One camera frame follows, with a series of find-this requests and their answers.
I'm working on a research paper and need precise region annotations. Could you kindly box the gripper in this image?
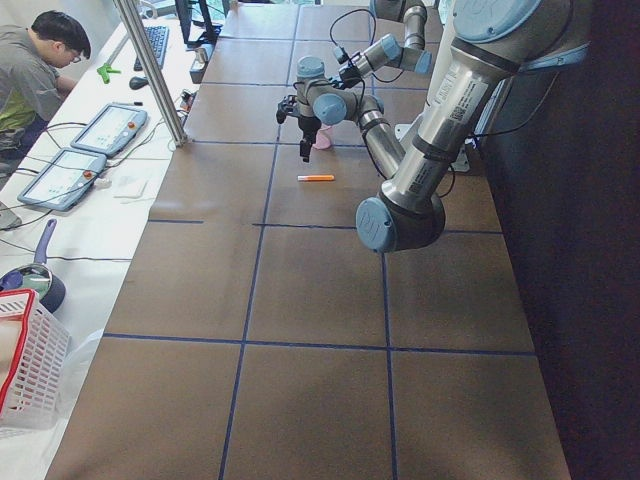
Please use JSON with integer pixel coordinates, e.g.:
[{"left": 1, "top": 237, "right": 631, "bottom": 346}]
[
  {"left": 337, "top": 64, "right": 365, "bottom": 90},
  {"left": 298, "top": 115, "right": 321, "bottom": 163}
]

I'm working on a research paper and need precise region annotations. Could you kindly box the orange marker pen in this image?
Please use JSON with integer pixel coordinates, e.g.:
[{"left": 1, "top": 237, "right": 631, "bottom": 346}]
[{"left": 297, "top": 174, "right": 335, "bottom": 182}]

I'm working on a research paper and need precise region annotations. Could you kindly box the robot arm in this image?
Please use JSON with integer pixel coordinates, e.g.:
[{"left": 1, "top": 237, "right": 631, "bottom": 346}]
[
  {"left": 276, "top": 0, "right": 593, "bottom": 252},
  {"left": 331, "top": 1, "right": 431, "bottom": 89}
]

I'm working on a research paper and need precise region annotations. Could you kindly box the pink mesh pen holder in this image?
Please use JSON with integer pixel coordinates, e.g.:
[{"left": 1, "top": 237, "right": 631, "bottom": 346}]
[{"left": 313, "top": 125, "right": 333, "bottom": 150}]

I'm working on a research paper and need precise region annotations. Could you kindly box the black computer mouse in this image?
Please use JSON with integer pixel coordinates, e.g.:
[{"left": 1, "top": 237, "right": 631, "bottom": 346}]
[{"left": 128, "top": 76, "right": 149, "bottom": 91}]

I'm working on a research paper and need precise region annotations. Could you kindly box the black keyboard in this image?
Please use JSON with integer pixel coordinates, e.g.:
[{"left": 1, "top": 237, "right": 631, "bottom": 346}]
[{"left": 144, "top": 25, "right": 170, "bottom": 69}]

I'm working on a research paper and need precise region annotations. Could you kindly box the upper teach pendant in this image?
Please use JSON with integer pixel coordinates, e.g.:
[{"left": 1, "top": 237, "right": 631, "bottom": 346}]
[{"left": 71, "top": 103, "right": 148, "bottom": 158}]

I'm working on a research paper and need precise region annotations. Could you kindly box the teach pendant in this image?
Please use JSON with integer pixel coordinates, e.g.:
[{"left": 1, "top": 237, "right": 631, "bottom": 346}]
[
  {"left": 17, "top": 148, "right": 107, "bottom": 211},
  {"left": 71, "top": 103, "right": 148, "bottom": 158}
]

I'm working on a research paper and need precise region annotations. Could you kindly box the green plastic tool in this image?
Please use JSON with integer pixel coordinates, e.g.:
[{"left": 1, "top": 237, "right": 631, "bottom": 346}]
[{"left": 96, "top": 63, "right": 121, "bottom": 84}]

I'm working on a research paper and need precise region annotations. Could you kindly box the lower teach pendant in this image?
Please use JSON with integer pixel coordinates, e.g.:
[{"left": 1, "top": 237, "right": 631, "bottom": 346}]
[{"left": 17, "top": 148, "right": 107, "bottom": 211}]

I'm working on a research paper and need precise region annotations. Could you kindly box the seated person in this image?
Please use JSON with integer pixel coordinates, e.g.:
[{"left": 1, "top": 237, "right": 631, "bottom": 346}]
[{"left": 1, "top": 10, "right": 91, "bottom": 178}]

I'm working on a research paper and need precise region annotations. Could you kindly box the blue saucepan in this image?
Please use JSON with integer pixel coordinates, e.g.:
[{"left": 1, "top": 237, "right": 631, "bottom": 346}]
[{"left": 1, "top": 219, "right": 66, "bottom": 313}]

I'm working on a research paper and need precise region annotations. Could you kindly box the white plastic basket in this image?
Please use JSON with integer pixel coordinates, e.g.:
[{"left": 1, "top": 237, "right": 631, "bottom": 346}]
[{"left": 1, "top": 289, "right": 70, "bottom": 438}]

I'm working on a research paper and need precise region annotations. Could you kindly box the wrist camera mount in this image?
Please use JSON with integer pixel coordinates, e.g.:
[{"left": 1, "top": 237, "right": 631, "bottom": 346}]
[
  {"left": 275, "top": 94, "right": 300, "bottom": 125},
  {"left": 333, "top": 45, "right": 360, "bottom": 66}
]

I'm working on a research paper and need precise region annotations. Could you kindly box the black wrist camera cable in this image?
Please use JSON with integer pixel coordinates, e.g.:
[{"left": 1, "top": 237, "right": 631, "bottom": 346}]
[{"left": 328, "top": 7, "right": 379, "bottom": 56}]

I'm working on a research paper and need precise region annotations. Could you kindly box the aluminium frame post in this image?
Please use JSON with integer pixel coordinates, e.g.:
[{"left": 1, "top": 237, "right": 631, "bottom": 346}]
[{"left": 114, "top": 1, "right": 198, "bottom": 147}]

